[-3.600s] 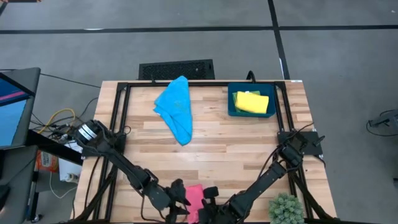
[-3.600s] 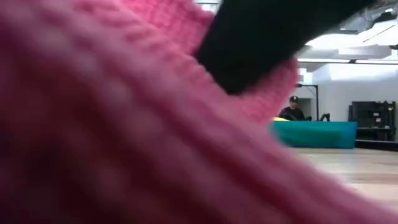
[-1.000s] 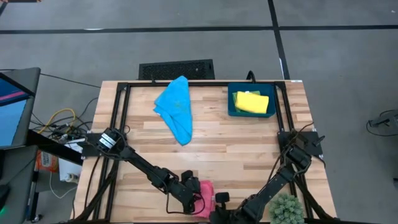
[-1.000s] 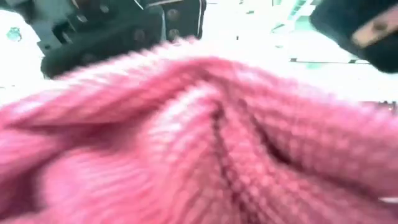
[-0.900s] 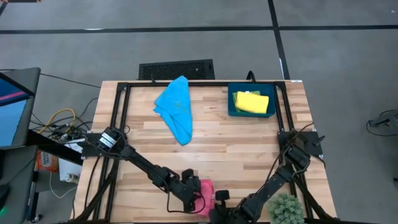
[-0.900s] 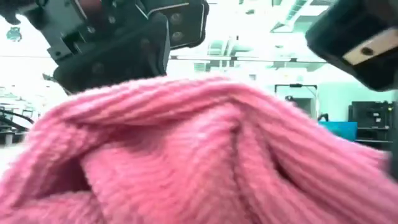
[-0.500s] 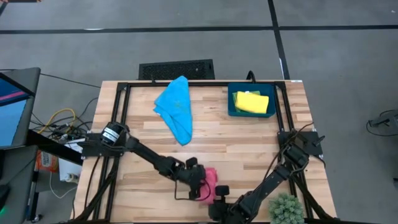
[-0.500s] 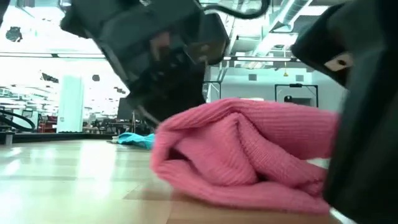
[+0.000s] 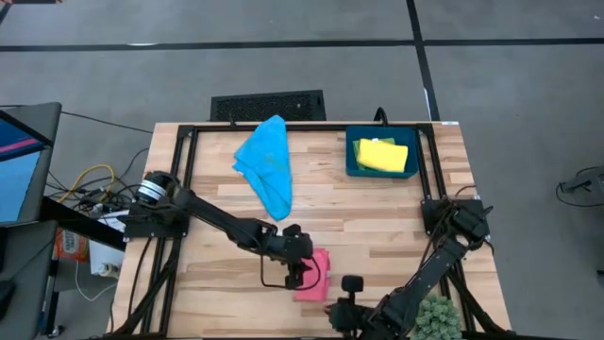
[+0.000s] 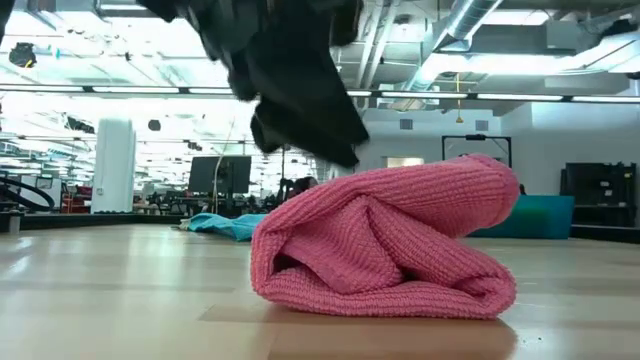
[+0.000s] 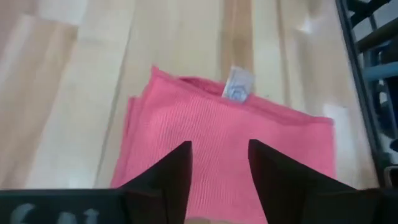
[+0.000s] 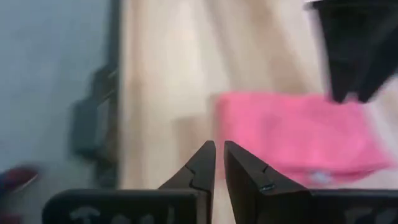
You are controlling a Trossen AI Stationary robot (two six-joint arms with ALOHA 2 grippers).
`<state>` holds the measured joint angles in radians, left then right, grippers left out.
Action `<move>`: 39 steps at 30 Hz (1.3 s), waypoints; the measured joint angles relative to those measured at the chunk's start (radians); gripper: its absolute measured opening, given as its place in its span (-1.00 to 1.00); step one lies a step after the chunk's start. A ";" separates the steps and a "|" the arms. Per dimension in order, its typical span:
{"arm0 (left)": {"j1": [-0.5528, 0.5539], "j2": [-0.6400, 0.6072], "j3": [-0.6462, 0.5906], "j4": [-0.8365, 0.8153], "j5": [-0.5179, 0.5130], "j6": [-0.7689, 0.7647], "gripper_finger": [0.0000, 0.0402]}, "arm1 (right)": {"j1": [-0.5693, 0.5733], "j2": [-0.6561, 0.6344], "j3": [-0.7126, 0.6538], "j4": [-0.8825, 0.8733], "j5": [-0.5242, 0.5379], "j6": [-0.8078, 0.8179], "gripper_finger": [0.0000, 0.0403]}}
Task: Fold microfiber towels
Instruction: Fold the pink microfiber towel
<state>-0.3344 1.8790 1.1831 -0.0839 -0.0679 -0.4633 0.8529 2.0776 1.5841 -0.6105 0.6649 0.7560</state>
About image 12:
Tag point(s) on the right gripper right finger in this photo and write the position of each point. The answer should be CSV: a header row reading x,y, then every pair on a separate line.
x,y
245,174

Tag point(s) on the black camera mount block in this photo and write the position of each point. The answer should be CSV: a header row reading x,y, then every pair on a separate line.
x,y
93,124

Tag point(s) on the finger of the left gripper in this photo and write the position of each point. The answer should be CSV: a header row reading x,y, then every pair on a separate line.
x,y
342,46
382,62

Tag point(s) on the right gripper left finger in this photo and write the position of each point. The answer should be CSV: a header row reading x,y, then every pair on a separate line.
x,y
202,174

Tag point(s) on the black aluminium table frame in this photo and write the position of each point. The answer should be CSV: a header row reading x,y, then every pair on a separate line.
x,y
113,31

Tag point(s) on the pink microfiber towel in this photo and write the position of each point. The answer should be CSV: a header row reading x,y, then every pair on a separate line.
x,y
295,137

